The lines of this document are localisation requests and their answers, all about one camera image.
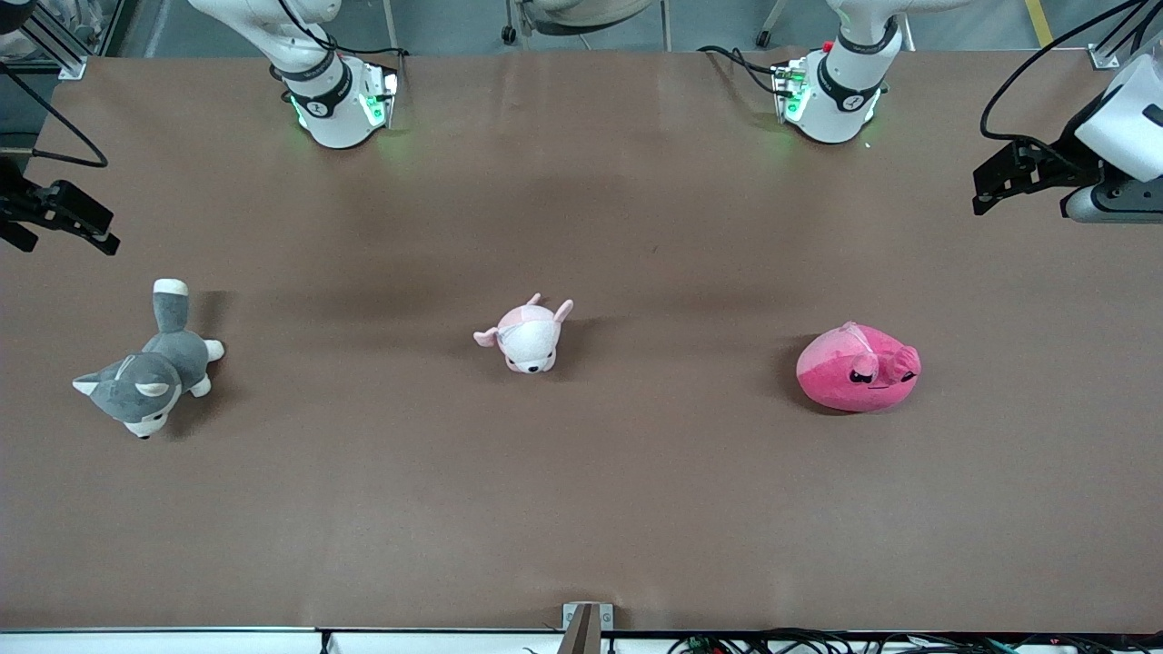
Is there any hot pink round plush toy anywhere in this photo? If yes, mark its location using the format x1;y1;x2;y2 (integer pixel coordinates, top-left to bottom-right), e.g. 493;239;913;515
796;321;922;414

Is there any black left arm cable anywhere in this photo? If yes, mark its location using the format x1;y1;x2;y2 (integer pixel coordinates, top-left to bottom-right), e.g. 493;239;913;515
979;0;1148;148

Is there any tangled black cable bundle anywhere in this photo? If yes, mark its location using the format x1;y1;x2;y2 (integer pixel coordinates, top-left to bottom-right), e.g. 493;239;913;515
668;629;1163;654

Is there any grey white husky plush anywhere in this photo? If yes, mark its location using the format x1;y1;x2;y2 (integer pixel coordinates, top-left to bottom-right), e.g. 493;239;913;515
72;278;226;441

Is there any aluminium frame profile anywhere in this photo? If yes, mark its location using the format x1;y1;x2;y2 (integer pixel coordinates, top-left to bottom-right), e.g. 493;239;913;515
1088;0;1163;70
18;0;88;81

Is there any metal table edge bracket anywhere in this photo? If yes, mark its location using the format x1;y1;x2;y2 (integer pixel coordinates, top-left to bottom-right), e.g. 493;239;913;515
562;601;614;654

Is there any pale pink white plush puppy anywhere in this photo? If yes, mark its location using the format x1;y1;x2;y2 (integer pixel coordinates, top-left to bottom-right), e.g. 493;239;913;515
472;292;575;375

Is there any black base power cable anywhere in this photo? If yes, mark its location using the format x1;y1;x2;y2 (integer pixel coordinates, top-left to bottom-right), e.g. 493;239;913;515
697;45;784;97

